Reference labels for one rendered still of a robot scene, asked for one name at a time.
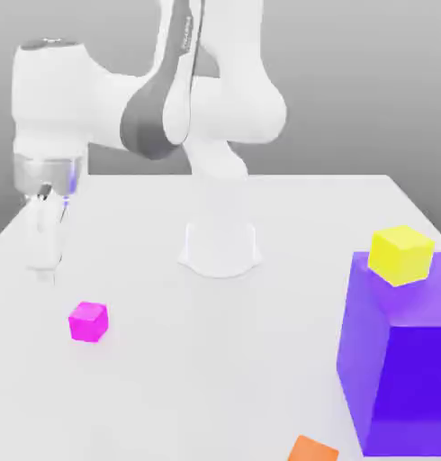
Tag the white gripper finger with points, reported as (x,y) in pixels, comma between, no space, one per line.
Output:
(44,276)

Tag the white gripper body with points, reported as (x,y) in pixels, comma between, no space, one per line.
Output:
(44,234)

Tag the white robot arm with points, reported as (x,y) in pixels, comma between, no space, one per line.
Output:
(73,104)

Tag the small magenta cube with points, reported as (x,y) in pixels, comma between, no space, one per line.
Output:
(87,322)

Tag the small orange cube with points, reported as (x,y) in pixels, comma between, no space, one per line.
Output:
(312,450)

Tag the small yellow cube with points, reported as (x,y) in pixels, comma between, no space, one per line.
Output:
(400,255)

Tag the large purple box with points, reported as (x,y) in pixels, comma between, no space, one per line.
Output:
(393,360)

